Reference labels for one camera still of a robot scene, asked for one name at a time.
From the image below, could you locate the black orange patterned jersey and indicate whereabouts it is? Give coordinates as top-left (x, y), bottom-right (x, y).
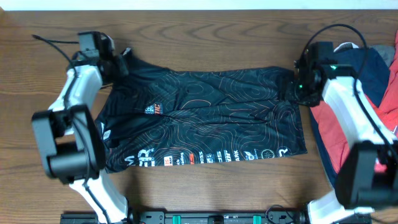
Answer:
top-left (95, 48), bottom-right (307, 173)

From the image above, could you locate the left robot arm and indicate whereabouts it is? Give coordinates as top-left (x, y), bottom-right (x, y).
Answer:
top-left (31, 55), bottom-right (134, 223)

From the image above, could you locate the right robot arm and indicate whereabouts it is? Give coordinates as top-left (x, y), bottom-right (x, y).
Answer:
top-left (285, 64), bottom-right (397, 223)

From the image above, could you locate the navy and red shirt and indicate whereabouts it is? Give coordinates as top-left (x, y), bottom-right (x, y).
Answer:
top-left (307, 46), bottom-right (392, 187)

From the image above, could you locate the red printed shirt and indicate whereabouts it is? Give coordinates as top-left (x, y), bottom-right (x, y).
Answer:
top-left (376, 34), bottom-right (398, 136)

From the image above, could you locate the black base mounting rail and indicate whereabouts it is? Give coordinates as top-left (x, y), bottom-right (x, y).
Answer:
top-left (60, 210), bottom-right (373, 224)

